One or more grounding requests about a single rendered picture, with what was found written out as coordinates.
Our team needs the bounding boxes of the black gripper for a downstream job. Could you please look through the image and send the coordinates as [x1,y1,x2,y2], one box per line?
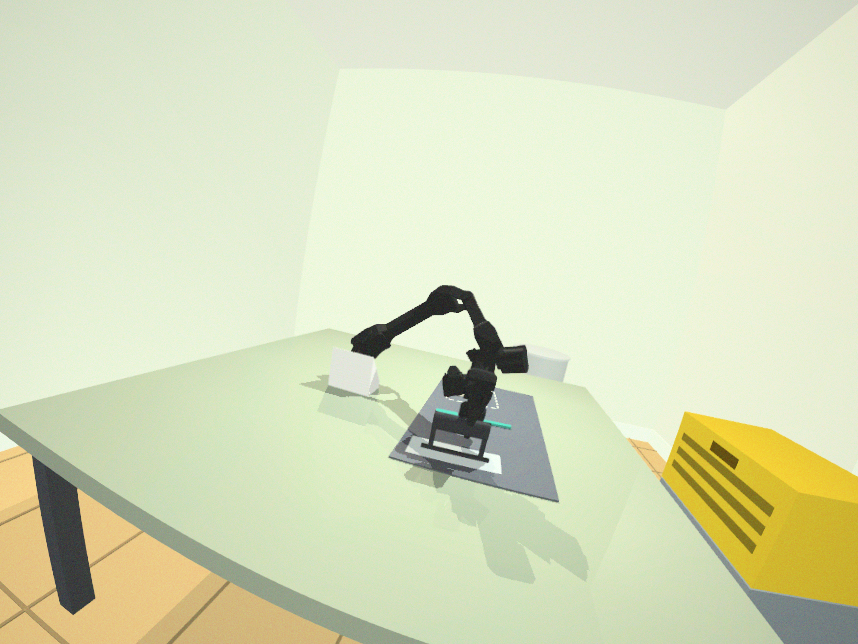
[458,365,497,427]

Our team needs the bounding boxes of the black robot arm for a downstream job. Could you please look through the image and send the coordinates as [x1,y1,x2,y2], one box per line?
[351,285,529,397]

